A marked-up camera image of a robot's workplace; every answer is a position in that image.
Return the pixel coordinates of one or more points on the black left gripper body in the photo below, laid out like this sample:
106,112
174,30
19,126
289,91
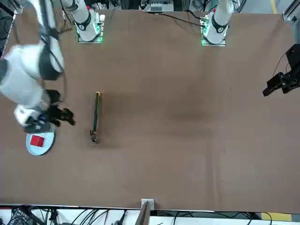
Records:
294,56

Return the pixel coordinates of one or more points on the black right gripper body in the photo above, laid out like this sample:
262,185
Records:
53,112

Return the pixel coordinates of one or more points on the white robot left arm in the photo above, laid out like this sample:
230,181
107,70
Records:
220,23

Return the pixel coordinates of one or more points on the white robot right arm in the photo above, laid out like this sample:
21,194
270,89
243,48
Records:
21,77

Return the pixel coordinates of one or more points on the red wooden cube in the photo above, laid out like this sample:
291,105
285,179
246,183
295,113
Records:
37,141

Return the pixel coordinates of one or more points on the pale blue round plate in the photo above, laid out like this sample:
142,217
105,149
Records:
41,151

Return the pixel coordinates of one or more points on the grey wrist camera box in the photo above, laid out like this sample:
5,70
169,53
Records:
37,127

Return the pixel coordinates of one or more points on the aluminium table edge post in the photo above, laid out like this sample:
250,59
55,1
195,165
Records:
146,211

